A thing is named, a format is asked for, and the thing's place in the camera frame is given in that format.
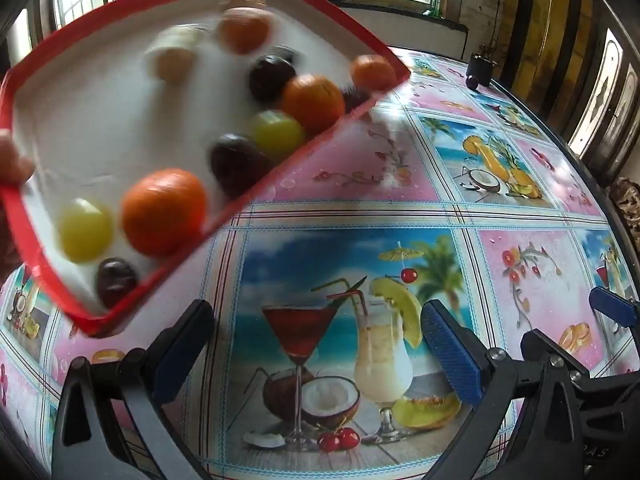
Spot glass-panelled door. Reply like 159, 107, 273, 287
565, 0, 640, 186

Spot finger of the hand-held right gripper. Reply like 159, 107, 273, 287
589, 286, 640, 326
520, 330, 601, 381

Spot black metal cylinder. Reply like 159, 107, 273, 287
467, 45, 498, 88

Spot wrinkled red date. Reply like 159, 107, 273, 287
341, 86, 372, 113

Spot yellow wooden panel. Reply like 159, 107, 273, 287
500, 0, 601, 126

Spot red-rimmed white tray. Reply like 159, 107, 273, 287
0, 0, 412, 338

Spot hanging black cable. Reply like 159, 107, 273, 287
487, 0, 506, 61

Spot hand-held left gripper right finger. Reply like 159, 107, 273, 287
420, 299, 583, 480

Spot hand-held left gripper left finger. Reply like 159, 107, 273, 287
51, 299, 217, 480

